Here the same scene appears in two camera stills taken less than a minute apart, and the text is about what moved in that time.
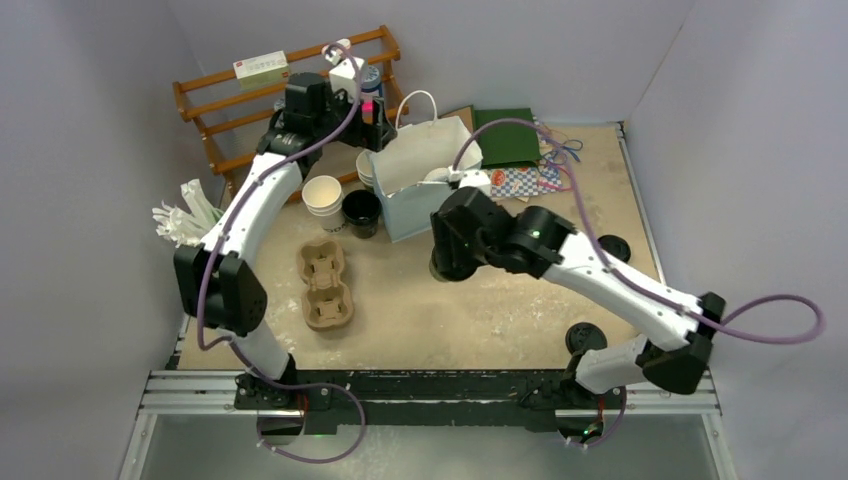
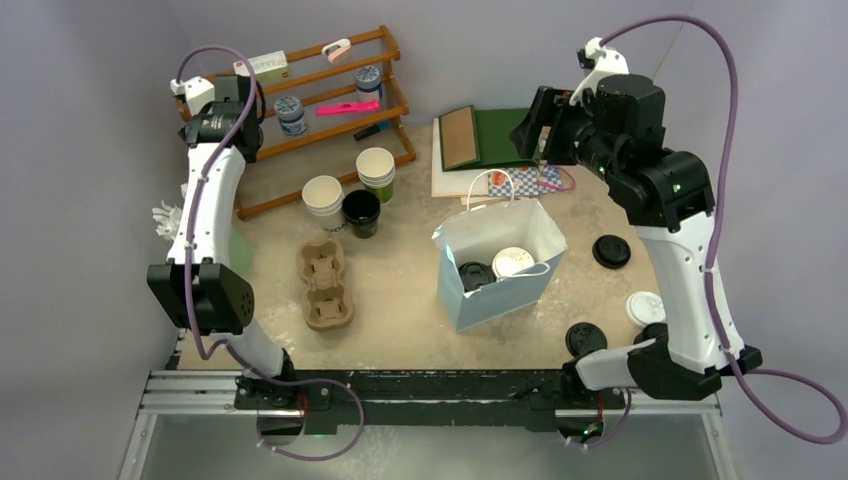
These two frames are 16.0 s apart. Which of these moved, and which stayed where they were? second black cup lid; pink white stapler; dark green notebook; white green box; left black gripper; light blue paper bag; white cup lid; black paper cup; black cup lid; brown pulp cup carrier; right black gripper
Moved: right black gripper; light blue paper bag; left black gripper; white cup lid
Stayed: black paper cup; brown pulp cup carrier; white green box; pink white stapler; dark green notebook; black cup lid; second black cup lid
